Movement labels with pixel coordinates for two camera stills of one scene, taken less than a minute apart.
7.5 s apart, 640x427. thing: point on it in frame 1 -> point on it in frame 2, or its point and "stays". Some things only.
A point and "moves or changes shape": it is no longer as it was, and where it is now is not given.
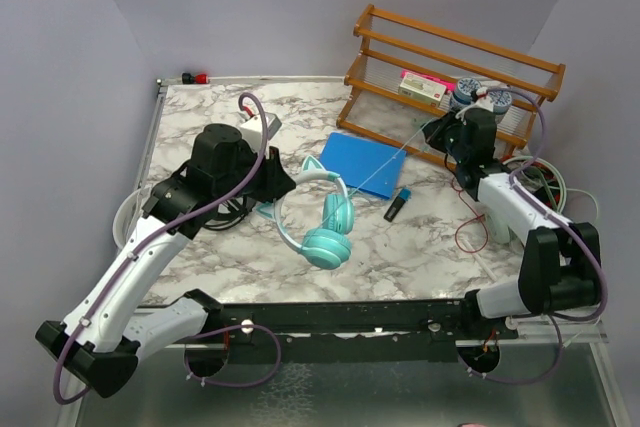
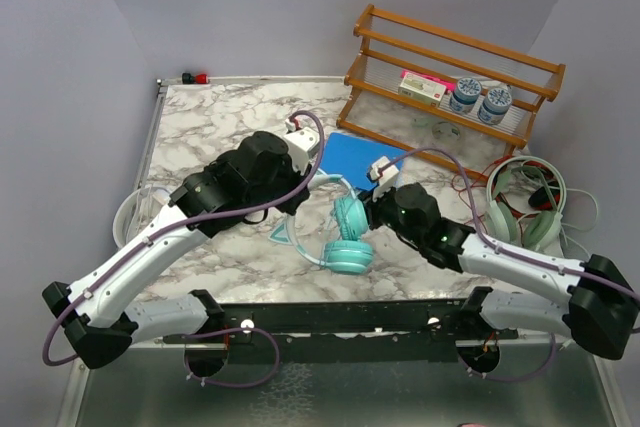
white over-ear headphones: [128, 213] stays
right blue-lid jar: [501, 101] stays
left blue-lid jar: [466, 86] stays
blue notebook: [364, 165] stays
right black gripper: [435, 131] -> [372, 206]
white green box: [422, 89] stays
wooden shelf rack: [404, 78] stays
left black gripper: [276, 178] -> [292, 205]
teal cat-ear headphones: [330, 247] moves or changes shape
